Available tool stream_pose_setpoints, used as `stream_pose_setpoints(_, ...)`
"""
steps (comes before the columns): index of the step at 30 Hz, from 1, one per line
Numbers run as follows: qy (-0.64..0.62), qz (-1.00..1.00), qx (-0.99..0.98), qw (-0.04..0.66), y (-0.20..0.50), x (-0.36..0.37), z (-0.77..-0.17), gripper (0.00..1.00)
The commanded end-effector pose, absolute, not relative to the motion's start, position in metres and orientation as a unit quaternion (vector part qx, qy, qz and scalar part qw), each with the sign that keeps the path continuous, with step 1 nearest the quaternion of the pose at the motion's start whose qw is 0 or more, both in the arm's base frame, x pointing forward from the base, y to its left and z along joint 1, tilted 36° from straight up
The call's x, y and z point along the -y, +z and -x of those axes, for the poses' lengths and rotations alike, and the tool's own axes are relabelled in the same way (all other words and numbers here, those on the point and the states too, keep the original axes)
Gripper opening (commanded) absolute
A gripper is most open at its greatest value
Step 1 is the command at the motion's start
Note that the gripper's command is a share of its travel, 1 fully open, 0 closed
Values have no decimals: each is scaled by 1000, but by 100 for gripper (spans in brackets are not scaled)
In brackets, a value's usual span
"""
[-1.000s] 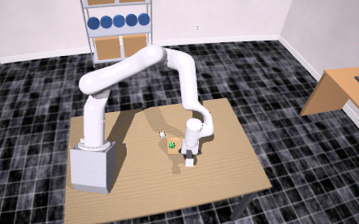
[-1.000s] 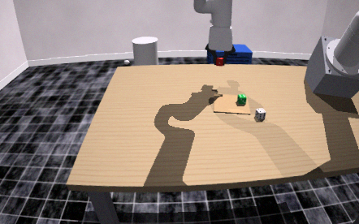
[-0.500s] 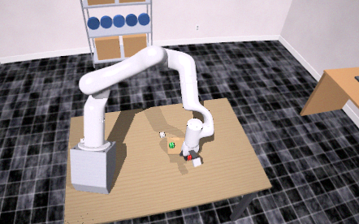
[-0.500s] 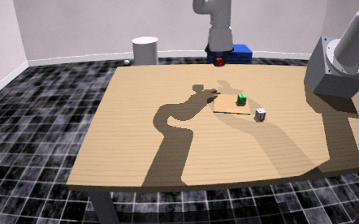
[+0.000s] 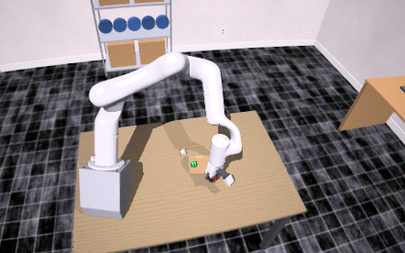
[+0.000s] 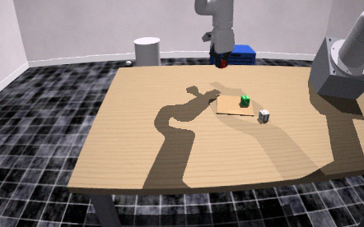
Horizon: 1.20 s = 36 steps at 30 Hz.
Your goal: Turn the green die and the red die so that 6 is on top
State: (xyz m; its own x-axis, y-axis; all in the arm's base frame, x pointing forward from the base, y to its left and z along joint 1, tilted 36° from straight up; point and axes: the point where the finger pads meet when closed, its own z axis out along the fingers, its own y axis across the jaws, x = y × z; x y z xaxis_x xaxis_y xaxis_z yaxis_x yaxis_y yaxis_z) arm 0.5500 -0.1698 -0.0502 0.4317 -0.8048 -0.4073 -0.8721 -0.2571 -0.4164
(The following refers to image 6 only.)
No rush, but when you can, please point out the peach flat mat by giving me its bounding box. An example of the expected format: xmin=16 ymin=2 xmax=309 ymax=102
xmin=217 ymin=95 xmax=254 ymax=116

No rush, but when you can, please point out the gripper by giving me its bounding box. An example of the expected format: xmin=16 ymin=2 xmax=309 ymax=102
xmin=209 ymin=27 xmax=235 ymax=68

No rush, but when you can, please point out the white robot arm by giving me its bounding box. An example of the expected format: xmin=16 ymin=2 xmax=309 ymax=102
xmin=194 ymin=0 xmax=364 ymax=76

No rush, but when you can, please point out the white die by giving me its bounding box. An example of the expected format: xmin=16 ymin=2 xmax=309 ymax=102
xmin=259 ymin=109 xmax=270 ymax=121

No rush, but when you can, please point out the green die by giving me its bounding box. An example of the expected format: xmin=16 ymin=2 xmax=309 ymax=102
xmin=240 ymin=95 xmax=250 ymax=105

